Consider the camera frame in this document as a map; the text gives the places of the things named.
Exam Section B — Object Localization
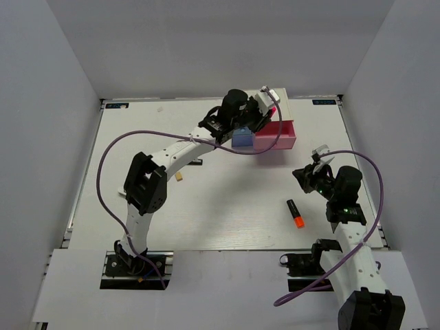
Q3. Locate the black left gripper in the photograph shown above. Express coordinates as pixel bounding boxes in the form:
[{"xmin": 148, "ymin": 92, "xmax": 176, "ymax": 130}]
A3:
[{"xmin": 232, "ymin": 94, "xmax": 274, "ymax": 134}]

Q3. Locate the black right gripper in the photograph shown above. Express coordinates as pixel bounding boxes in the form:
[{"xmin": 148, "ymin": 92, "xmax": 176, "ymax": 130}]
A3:
[{"xmin": 293, "ymin": 162, "xmax": 340, "ymax": 201}]

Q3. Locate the pink drawer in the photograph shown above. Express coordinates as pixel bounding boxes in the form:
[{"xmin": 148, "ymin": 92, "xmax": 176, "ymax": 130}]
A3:
[{"xmin": 252, "ymin": 120, "xmax": 297, "ymax": 152}]

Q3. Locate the orange highlighter marker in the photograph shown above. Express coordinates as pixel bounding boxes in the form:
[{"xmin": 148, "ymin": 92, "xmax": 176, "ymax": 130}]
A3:
[{"xmin": 287, "ymin": 199, "xmax": 305, "ymax": 228}]

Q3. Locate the green highlighter marker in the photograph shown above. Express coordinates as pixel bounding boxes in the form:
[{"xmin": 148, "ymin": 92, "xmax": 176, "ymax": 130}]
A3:
[{"xmin": 190, "ymin": 159, "xmax": 203, "ymax": 166}]

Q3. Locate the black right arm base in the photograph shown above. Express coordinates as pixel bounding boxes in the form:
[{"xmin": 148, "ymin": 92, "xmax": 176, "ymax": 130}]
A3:
[{"xmin": 279, "ymin": 253, "xmax": 325, "ymax": 293}]

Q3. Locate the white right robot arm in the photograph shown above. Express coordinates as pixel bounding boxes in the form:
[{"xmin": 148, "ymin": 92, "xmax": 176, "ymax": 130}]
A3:
[{"xmin": 287, "ymin": 164, "xmax": 406, "ymax": 329}]

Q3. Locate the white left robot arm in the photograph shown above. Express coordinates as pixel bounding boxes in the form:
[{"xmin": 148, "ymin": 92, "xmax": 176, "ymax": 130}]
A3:
[{"xmin": 115, "ymin": 89, "xmax": 280, "ymax": 274}]

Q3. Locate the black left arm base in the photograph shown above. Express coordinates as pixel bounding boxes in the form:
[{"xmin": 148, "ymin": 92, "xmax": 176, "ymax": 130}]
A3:
[{"xmin": 100, "ymin": 252, "xmax": 173, "ymax": 291}]

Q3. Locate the white drawer cabinet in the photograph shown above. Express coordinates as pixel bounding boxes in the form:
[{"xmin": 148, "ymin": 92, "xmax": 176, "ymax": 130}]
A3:
[{"xmin": 270, "ymin": 88, "xmax": 294, "ymax": 121}]

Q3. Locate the light blue small drawer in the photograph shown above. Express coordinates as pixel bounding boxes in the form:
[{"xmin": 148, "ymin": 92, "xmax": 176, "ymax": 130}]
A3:
[{"xmin": 233, "ymin": 127, "xmax": 253, "ymax": 136}]

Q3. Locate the blue wide drawer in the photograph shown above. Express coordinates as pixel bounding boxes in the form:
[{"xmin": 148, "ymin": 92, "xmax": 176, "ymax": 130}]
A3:
[{"xmin": 232, "ymin": 135, "xmax": 253, "ymax": 148}]

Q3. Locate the right blue table label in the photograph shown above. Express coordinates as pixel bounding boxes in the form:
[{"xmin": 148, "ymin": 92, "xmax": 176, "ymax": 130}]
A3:
[{"xmin": 312, "ymin": 99, "xmax": 337, "ymax": 105}]

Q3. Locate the blue table label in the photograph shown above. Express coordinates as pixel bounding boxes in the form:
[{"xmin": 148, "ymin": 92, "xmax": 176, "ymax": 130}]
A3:
[
  {"xmin": 312, "ymin": 99, "xmax": 337, "ymax": 105},
  {"xmin": 105, "ymin": 102, "xmax": 129, "ymax": 109}
]

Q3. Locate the tan eraser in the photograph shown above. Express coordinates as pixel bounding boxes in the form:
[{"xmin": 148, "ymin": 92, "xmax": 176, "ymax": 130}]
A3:
[{"xmin": 175, "ymin": 171, "xmax": 183, "ymax": 182}]

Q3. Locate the left blue table label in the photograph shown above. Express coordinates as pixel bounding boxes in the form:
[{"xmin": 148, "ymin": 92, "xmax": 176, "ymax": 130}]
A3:
[{"xmin": 105, "ymin": 102, "xmax": 129, "ymax": 109}]

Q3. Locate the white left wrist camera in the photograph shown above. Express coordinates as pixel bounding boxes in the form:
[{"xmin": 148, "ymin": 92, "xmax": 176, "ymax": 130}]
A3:
[{"xmin": 254, "ymin": 86, "xmax": 281, "ymax": 116}]

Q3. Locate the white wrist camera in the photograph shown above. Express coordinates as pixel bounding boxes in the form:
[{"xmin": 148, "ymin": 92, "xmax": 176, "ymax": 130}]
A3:
[
  {"xmin": 311, "ymin": 144, "xmax": 334, "ymax": 174},
  {"xmin": 254, "ymin": 86, "xmax": 281, "ymax": 116}
]

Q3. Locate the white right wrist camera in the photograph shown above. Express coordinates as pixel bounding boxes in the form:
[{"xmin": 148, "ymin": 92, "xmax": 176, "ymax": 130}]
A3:
[{"xmin": 311, "ymin": 144, "xmax": 334, "ymax": 174}]

